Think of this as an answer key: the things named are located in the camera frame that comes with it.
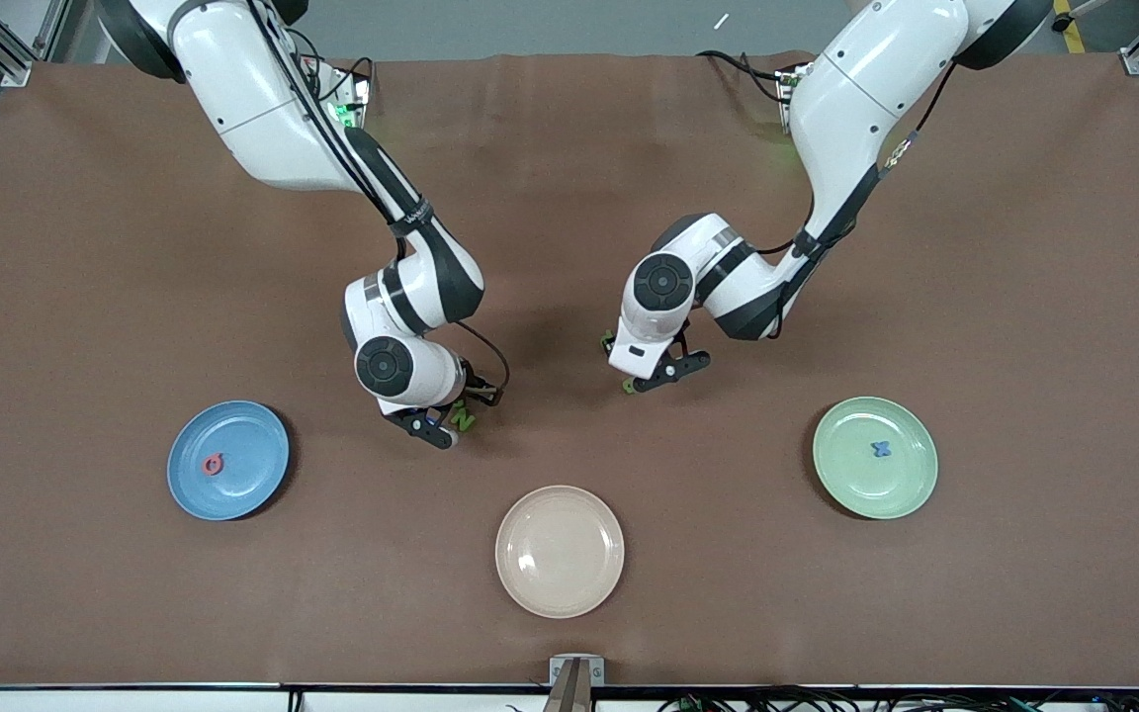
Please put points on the beige plate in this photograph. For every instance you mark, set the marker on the beige plate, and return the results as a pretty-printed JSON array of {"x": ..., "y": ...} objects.
[{"x": 560, "y": 552}]

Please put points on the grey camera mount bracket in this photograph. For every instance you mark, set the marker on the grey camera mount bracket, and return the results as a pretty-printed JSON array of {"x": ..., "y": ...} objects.
[{"x": 560, "y": 672}]

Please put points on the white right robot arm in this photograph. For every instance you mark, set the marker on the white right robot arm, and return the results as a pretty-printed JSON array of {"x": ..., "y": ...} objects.
[{"x": 263, "y": 109}]

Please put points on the black caster wheel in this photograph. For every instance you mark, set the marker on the black caster wheel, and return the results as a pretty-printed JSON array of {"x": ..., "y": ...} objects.
[{"x": 1064, "y": 20}]

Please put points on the green plate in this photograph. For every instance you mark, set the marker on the green plate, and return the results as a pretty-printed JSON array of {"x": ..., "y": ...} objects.
[{"x": 876, "y": 485}]

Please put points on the green letter u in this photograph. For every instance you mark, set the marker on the green letter u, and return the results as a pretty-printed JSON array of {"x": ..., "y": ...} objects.
[{"x": 628, "y": 388}]

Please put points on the brown table mat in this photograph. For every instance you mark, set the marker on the brown table mat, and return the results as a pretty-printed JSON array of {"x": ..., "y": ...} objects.
[{"x": 550, "y": 148}]

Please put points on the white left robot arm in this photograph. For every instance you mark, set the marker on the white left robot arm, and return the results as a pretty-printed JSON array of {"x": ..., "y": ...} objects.
[{"x": 856, "y": 109}]

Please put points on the blue letter x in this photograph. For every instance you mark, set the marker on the blue letter x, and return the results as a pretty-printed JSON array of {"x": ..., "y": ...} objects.
[{"x": 882, "y": 449}]

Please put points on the red letter Q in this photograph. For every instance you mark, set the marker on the red letter Q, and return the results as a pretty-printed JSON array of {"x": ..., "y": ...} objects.
[{"x": 205, "y": 465}]

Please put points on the blue plate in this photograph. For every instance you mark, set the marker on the blue plate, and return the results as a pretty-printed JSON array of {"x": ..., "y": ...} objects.
[{"x": 243, "y": 435}]

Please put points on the green letter N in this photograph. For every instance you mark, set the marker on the green letter N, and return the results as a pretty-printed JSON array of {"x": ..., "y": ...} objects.
[{"x": 466, "y": 421}]

